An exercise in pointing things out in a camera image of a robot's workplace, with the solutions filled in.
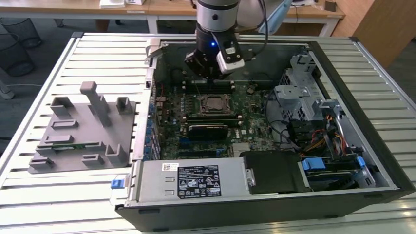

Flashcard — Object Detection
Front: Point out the white furniture foot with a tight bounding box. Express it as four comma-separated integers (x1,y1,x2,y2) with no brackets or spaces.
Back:
0,77,16,100

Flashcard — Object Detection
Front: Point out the black mesh waste basket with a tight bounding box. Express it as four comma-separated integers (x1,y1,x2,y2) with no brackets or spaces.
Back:
0,33,36,78
0,17,43,49

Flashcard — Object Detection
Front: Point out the green motherboard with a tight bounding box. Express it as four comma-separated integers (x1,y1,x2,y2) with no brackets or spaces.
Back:
152,81,295,162

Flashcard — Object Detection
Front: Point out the black fan shroud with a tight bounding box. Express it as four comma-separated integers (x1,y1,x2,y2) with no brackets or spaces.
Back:
239,150,315,195

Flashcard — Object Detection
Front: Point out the wooden desk white frame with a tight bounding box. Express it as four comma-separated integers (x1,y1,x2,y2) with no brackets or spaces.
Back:
0,0,159,34
156,0,346,37

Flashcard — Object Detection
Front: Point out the silver drive cage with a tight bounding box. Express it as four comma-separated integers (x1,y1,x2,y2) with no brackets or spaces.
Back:
272,54,330,122

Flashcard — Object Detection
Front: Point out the grey parts rack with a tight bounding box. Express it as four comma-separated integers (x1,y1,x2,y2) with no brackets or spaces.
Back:
27,81,138,175

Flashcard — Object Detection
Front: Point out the black PC case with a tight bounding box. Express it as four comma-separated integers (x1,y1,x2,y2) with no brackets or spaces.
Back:
108,36,416,233

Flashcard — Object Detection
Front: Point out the black data wire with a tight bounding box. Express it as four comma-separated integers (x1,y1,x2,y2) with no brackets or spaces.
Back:
263,89,302,150

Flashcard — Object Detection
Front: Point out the metal socket cover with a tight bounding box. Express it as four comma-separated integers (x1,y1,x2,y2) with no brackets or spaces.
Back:
198,94,235,116

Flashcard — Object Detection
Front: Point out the coloured power wire bundle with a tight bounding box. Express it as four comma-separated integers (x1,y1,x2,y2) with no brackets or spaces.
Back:
300,114,347,158

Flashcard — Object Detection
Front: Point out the white wrist camera black face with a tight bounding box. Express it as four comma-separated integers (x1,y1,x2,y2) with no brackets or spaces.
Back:
216,40,246,74

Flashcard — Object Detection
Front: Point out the black camera cable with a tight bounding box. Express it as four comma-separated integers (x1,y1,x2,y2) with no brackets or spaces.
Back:
244,0,271,61

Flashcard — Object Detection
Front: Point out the hard disk in blue carrier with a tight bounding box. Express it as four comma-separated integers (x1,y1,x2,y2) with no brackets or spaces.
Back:
300,157,362,191

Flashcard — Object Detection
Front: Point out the blue case latch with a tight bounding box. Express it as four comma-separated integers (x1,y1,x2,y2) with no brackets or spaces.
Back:
110,179,128,190

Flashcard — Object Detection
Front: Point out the bare green RAM stick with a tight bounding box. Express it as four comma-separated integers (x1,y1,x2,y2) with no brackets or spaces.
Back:
52,143,103,150

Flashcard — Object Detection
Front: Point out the black RAM slot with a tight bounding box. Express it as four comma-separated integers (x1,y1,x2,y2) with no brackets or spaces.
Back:
183,86,235,91
187,121,244,127
183,84,235,88
183,89,236,94
183,81,235,85

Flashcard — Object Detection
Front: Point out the CPU socket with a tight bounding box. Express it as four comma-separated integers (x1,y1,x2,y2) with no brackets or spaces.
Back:
195,93,238,117

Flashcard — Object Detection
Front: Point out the brown wooden cabinet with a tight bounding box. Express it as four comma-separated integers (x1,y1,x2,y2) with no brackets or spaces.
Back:
331,0,416,70

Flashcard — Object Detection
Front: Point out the silver CPU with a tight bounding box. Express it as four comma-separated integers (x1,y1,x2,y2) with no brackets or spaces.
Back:
207,97,230,110

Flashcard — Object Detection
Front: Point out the silver chipset heat sink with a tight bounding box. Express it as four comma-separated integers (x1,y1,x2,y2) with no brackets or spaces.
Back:
232,143,252,156

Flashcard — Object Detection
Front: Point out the silver power supply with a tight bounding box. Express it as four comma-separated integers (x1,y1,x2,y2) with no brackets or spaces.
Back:
126,157,252,203

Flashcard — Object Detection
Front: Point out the black plastic cable holder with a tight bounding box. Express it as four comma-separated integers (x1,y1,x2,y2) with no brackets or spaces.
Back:
287,118,315,148

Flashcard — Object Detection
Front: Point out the plain white box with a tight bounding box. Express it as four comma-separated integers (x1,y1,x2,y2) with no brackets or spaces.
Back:
99,0,127,9

